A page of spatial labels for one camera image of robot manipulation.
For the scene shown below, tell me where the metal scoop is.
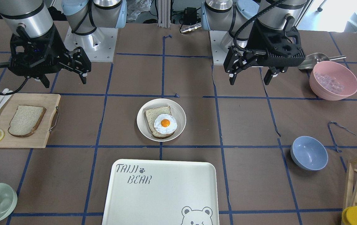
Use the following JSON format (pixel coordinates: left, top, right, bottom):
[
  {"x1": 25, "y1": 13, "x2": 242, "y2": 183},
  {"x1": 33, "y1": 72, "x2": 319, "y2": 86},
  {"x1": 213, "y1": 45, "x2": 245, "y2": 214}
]
[{"x1": 297, "y1": 53, "x2": 347, "y2": 70}]

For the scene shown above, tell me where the yellow cup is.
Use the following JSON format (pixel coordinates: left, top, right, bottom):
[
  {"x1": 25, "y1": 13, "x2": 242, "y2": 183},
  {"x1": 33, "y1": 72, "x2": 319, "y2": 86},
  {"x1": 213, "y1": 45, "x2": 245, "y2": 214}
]
[{"x1": 341, "y1": 206, "x2": 357, "y2": 225}]

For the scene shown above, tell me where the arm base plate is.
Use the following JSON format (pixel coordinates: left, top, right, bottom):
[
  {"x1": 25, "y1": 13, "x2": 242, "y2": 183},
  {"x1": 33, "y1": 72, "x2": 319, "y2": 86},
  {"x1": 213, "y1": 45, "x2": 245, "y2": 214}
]
[
  {"x1": 64, "y1": 27, "x2": 119, "y2": 63},
  {"x1": 209, "y1": 30, "x2": 233, "y2": 66}
]

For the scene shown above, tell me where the pink bowl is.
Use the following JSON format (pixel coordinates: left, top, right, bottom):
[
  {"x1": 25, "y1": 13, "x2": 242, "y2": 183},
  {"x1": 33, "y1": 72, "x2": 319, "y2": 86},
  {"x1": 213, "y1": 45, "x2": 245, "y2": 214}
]
[{"x1": 309, "y1": 61, "x2": 357, "y2": 101}]

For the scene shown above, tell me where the aluminium frame post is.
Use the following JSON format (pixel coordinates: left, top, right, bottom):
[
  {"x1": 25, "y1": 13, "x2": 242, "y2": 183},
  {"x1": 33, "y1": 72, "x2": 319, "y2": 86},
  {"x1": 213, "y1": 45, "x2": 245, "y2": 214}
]
[{"x1": 157, "y1": 0, "x2": 171, "y2": 29}]

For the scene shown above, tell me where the bread slice under egg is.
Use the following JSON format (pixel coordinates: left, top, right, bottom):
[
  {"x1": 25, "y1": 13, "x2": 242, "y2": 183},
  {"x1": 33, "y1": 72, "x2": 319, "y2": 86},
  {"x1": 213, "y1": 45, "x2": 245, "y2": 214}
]
[{"x1": 145, "y1": 106, "x2": 177, "y2": 139}]

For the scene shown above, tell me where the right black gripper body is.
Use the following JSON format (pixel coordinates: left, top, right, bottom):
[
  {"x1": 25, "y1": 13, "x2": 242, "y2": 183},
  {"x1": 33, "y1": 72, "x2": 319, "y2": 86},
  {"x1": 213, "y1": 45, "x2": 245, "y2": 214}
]
[{"x1": 10, "y1": 24, "x2": 72, "y2": 79}]

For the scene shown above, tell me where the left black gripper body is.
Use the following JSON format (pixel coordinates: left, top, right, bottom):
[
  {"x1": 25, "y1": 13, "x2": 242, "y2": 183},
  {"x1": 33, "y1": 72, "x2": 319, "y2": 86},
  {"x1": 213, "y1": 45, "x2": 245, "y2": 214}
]
[{"x1": 243, "y1": 20, "x2": 306, "y2": 67}]

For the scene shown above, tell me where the white bear tray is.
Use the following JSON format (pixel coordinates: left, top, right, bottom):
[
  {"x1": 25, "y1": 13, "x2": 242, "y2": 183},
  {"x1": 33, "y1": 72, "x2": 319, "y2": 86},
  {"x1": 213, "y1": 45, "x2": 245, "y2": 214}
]
[{"x1": 102, "y1": 159, "x2": 219, "y2": 225}]

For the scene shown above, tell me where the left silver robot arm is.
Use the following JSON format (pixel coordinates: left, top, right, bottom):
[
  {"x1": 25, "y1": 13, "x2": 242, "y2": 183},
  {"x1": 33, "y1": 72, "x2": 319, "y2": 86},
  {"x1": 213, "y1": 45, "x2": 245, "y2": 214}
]
[{"x1": 200, "y1": 0, "x2": 307, "y2": 85}]

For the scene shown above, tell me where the blue bowl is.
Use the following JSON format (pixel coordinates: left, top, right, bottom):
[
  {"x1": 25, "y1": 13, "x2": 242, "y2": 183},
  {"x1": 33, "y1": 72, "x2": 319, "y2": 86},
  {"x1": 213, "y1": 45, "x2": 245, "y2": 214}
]
[{"x1": 290, "y1": 136, "x2": 328, "y2": 171}]

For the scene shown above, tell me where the white bread slice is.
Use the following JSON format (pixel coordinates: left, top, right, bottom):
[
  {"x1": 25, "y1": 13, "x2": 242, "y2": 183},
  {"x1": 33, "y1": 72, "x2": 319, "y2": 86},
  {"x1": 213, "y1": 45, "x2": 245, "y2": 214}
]
[{"x1": 8, "y1": 104, "x2": 47, "y2": 138}]

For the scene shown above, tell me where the white round plate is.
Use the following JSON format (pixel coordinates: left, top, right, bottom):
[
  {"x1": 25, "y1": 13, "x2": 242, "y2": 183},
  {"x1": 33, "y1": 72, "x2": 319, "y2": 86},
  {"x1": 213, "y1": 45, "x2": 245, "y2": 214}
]
[{"x1": 136, "y1": 98, "x2": 186, "y2": 142}]

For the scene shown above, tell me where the wooden cutting board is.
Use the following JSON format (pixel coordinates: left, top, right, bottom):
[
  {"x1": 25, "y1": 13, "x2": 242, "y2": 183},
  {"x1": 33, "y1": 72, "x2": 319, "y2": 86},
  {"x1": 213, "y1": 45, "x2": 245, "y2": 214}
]
[{"x1": 0, "y1": 93, "x2": 60, "y2": 148}]

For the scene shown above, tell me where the fried egg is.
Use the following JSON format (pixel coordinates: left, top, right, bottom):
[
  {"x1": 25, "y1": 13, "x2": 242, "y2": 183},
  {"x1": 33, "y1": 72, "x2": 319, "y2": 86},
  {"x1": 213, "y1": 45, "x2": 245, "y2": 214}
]
[{"x1": 153, "y1": 114, "x2": 177, "y2": 134}]

